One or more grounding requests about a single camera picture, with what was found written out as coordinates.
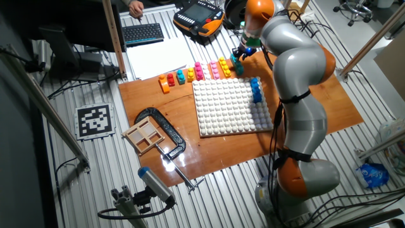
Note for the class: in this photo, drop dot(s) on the teal four-stud block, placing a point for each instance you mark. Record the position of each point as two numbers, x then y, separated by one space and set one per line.
238 67

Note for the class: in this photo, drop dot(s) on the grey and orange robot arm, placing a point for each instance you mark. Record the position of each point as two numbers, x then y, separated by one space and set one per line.
300 79

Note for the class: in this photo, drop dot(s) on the small wooden compartment frame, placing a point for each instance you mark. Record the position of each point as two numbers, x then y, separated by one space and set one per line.
144 135

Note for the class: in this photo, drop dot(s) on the grey camera with blue end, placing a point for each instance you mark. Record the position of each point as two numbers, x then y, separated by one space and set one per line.
156 185

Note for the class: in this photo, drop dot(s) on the white studded baseplate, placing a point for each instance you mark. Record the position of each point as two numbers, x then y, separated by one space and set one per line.
228 107

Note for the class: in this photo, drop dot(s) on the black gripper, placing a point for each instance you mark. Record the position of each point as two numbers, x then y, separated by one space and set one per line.
246 51

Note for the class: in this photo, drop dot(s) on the orange sloped block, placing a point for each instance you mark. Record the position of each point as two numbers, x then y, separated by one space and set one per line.
164 86

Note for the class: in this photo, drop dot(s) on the magenta three-stud block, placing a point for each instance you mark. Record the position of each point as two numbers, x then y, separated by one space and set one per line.
198 72

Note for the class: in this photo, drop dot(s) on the blue plastic bag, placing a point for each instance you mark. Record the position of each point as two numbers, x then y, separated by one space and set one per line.
371 174

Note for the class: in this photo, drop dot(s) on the red two-stud block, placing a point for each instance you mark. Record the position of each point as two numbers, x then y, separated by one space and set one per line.
171 80

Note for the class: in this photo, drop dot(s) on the light pink four-stud block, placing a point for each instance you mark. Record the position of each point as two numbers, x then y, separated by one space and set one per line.
215 70

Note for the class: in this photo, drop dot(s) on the black computer keyboard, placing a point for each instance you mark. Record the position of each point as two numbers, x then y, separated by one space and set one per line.
142 33

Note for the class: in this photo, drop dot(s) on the black round spool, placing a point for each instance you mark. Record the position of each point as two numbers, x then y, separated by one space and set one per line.
234 11

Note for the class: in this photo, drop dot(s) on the wooden upright post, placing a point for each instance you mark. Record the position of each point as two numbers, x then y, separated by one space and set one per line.
114 38

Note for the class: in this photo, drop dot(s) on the black computer monitor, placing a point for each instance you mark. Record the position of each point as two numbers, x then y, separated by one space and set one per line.
79 22

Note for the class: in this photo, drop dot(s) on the black and white marker plate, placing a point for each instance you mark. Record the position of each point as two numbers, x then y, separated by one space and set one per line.
95 121

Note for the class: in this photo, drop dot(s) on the slanted wooden post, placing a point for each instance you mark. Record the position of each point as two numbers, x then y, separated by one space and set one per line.
373 39

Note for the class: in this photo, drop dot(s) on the person's bare hand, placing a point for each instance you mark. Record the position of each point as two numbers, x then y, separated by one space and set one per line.
136 9

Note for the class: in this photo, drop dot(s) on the yellow four-stud block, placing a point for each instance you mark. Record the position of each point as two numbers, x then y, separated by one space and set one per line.
225 68

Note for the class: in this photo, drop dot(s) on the black C-clamp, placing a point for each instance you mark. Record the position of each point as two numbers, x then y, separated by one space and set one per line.
164 126

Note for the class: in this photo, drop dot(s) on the orange and black teach pendant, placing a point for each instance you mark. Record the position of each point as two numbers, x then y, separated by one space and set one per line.
199 16

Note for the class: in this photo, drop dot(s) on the yellow two-stud block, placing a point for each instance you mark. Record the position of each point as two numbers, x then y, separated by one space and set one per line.
190 75

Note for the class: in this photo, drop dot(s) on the white paper stack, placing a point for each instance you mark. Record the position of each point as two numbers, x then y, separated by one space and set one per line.
158 58

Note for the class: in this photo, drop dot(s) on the brown cardboard box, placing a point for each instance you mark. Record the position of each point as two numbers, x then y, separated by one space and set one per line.
392 66

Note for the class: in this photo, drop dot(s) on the long aluminium profile bar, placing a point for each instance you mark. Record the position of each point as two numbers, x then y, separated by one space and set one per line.
41 104

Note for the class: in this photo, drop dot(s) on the office chair base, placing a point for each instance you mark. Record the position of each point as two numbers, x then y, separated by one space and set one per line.
354 11

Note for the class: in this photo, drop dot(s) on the wooden work board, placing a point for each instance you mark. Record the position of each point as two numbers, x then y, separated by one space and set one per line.
221 152

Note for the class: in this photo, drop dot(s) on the white four-stud block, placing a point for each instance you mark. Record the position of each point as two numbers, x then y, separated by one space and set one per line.
207 71

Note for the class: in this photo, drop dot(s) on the aluminium camera mount profile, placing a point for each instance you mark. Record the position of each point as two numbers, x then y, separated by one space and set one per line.
126 206

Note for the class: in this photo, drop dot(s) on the teal two-stud block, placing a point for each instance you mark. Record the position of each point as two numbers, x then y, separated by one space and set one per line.
181 77

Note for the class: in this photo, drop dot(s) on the clear plastic bag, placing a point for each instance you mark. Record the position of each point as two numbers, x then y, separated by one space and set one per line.
394 142

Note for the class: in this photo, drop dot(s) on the short aluminium profile bar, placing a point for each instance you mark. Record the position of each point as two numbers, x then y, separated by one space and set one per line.
379 145

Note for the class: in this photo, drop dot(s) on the blue four-stud block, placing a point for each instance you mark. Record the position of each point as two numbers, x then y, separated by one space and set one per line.
255 90

